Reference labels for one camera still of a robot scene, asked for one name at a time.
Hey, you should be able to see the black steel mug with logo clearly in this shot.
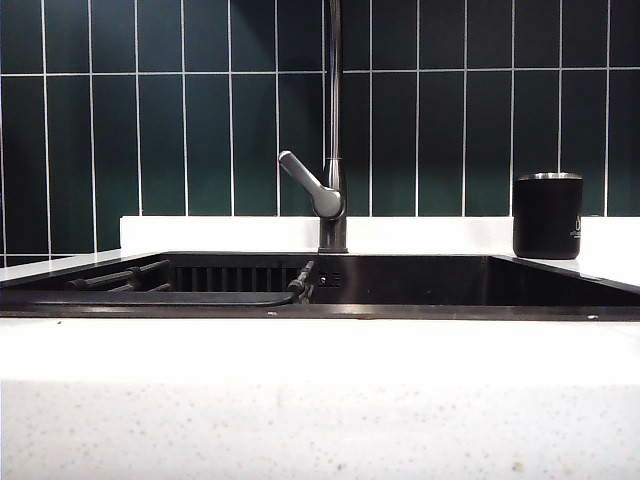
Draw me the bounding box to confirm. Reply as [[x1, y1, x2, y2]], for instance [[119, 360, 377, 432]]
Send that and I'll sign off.
[[511, 171, 586, 261]]

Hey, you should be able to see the black kitchen sink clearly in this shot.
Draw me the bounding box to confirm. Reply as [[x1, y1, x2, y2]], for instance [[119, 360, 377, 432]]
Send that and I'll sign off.
[[0, 251, 640, 321]]

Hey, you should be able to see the dark metal faucet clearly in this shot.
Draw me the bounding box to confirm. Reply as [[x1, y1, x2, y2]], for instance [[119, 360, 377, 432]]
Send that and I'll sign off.
[[318, 0, 350, 254]]

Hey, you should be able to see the black sink tray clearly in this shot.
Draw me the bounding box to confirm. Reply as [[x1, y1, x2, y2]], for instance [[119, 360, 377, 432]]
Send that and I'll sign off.
[[0, 289, 295, 308]]

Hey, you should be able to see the black roll-up drain rack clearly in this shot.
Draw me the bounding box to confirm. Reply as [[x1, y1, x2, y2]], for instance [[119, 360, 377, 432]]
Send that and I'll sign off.
[[63, 258, 316, 305]]

